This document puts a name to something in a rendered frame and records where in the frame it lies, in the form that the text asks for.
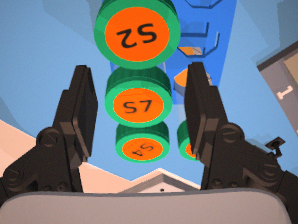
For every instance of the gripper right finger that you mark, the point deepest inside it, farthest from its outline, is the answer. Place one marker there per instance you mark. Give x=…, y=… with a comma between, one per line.
x=235, y=163

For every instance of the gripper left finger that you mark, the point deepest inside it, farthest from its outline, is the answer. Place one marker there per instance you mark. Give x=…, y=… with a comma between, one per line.
x=68, y=140

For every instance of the blue flat mat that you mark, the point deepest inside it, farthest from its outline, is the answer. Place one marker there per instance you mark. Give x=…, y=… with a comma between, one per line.
x=42, y=41

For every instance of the blue tube rack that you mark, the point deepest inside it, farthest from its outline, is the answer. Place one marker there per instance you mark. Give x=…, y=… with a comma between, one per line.
x=220, y=15

